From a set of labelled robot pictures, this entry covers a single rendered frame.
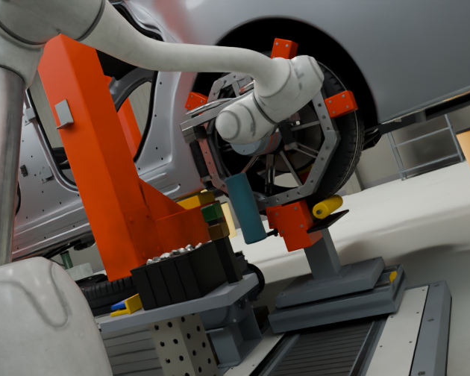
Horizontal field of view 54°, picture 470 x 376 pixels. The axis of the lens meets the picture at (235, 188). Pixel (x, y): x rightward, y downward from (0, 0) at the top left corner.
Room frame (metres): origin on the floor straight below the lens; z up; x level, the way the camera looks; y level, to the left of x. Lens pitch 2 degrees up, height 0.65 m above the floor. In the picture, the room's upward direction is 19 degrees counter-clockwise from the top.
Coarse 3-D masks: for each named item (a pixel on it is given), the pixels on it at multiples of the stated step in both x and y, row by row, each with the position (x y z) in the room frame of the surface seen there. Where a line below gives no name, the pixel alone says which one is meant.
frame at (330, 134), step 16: (224, 80) 1.79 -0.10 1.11; (224, 96) 1.85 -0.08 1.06; (320, 96) 1.63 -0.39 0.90; (320, 112) 1.64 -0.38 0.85; (208, 128) 1.89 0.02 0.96; (336, 128) 1.67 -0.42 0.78; (208, 144) 1.86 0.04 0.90; (336, 144) 1.67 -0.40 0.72; (208, 160) 1.87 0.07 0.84; (320, 160) 1.67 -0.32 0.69; (224, 176) 1.90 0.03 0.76; (320, 176) 1.69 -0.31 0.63; (288, 192) 1.74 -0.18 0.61; (304, 192) 1.71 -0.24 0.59
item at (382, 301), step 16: (384, 272) 1.92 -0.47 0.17; (400, 272) 1.89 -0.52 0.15; (384, 288) 1.71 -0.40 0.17; (400, 288) 1.81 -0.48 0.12; (304, 304) 1.86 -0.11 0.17; (320, 304) 1.83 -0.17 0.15; (336, 304) 1.75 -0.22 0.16; (352, 304) 1.72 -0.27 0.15; (368, 304) 1.69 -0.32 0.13; (384, 304) 1.67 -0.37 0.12; (272, 320) 1.87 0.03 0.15; (288, 320) 1.84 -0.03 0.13; (304, 320) 1.81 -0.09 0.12; (320, 320) 1.78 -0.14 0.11; (336, 320) 1.75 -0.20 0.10
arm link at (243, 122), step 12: (252, 96) 1.14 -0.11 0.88; (228, 108) 1.12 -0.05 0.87; (240, 108) 1.12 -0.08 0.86; (252, 108) 1.13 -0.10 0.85; (216, 120) 1.14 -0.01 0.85; (228, 120) 1.11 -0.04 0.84; (240, 120) 1.11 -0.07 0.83; (252, 120) 1.13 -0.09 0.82; (264, 120) 1.13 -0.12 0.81; (228, 132) 1.12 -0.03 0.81; (240, 132) 1.11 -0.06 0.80; (252, 132) 1.14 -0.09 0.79; (264, 132) 1.17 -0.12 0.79; (240, 144) 1.17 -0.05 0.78
